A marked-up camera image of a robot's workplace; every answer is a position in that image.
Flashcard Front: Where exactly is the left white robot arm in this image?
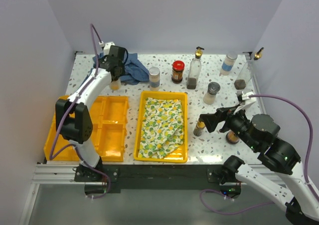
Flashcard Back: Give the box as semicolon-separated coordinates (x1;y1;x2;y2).
49;45;129;181

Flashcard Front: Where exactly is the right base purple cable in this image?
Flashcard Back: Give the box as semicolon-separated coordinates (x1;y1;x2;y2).
199;189;276;215

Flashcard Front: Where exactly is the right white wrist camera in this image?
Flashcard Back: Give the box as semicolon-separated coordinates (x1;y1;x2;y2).
235;91;256;113

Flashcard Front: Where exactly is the red lid sauce jar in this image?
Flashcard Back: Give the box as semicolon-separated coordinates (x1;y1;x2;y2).
171;60;185;83

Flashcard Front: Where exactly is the blue checkered shirt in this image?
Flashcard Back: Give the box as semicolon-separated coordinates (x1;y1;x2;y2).
82;52;150;86

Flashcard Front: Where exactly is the glass oil bottle gold pourer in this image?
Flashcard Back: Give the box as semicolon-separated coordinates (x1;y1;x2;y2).
186;46;204;89

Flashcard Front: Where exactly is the corner glass bottle gold pourer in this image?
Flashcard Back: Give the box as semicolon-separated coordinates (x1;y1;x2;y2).
234;47;264;90

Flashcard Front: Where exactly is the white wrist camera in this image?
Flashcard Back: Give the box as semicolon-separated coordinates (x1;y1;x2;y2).
99;41;115;55
235;91;256;113

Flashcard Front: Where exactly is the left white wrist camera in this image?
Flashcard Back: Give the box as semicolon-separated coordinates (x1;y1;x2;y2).
99;41;115;55

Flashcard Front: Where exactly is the yellow compartment organizer tray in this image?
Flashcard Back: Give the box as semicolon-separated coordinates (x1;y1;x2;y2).
44;96;129;162

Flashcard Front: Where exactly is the red cap soy bottle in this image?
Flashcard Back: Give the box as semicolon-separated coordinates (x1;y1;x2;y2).
226;131;240;144

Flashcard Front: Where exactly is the lemon print cloth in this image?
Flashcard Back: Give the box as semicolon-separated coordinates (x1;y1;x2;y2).
138;97;184;159

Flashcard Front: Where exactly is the yellow flat tray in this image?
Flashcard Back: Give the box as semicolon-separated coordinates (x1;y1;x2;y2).
134;91;188;163

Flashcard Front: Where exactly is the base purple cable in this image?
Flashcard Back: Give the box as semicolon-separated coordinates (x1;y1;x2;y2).
199;189;276;215
84;176;114;200

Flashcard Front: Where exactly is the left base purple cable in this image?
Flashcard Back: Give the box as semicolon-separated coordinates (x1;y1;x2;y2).
84;176;114;200

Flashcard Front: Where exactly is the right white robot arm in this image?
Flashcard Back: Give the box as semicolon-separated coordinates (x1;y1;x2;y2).
199;107;319;225

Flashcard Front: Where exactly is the blue label spice jar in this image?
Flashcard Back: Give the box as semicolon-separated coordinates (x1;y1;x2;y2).
149;67;160;91

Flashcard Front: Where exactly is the grey cap salt grinder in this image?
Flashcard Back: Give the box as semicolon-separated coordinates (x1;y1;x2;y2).
203;82;221;105

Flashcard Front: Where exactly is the dark bottle gold band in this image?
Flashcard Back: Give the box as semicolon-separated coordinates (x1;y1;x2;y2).
193;119;205;137

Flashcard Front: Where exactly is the black cap seasoning shaker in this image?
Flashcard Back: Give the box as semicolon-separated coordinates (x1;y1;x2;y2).
109;79;121;90

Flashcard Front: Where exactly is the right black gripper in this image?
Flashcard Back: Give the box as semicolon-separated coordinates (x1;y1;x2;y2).
199;102;259;150

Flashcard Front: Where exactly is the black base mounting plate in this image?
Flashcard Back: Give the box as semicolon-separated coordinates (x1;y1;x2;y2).
72;165;242;198

